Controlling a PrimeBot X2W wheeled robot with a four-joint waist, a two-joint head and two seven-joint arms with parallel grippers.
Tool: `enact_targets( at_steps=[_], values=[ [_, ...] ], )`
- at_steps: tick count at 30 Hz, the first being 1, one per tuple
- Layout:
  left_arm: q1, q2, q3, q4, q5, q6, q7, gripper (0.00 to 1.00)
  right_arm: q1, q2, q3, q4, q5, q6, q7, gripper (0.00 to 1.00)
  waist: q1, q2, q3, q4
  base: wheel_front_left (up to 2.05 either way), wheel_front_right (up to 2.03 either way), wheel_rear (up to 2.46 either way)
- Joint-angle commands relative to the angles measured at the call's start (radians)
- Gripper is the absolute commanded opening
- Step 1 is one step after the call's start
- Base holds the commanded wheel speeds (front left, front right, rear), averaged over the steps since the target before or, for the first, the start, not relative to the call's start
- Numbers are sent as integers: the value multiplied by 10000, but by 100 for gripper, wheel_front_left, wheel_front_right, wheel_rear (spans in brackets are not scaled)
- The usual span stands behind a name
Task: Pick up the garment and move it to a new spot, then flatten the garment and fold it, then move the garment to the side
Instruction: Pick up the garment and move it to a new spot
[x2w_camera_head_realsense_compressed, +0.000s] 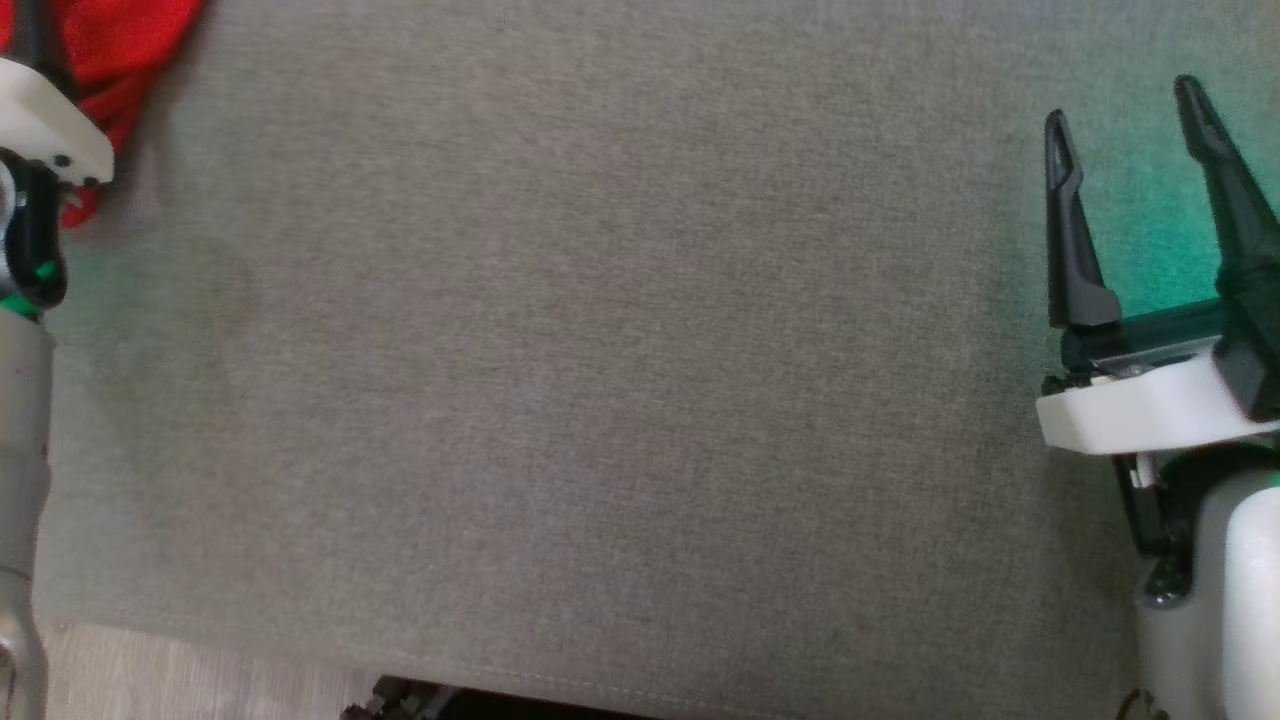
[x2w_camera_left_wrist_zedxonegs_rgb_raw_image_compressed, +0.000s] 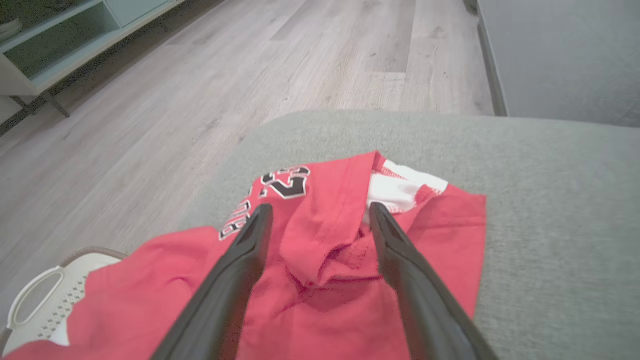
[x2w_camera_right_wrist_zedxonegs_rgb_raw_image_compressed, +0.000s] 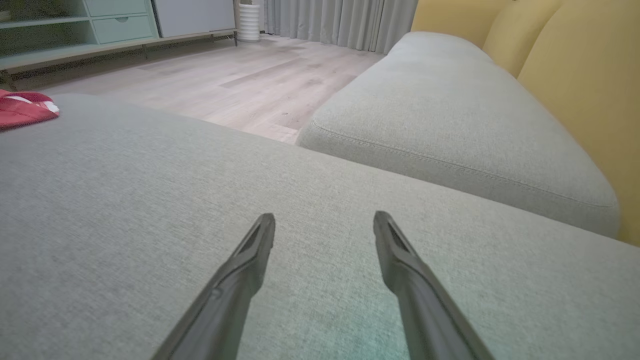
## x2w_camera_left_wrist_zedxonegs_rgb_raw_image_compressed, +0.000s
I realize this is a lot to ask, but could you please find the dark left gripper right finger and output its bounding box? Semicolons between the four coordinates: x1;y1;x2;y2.
369;202;501;360

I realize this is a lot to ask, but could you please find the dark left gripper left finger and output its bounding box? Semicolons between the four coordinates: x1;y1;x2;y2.
150;203;274;360

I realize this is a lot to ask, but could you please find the red and white jersey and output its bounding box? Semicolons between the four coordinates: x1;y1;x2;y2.
2;151;488;360

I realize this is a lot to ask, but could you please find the white perforated laundry basket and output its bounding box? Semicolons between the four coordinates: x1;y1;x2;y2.
0;246;130;357

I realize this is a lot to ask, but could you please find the large grey sofa seat cushion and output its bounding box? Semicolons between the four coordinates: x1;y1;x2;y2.
177;110;640;360

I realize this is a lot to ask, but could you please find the grey sofa section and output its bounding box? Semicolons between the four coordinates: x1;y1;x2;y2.
475;0;640;129

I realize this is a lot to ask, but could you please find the white open shelf cabinet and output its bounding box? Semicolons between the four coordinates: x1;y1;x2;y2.
0;0;188;137

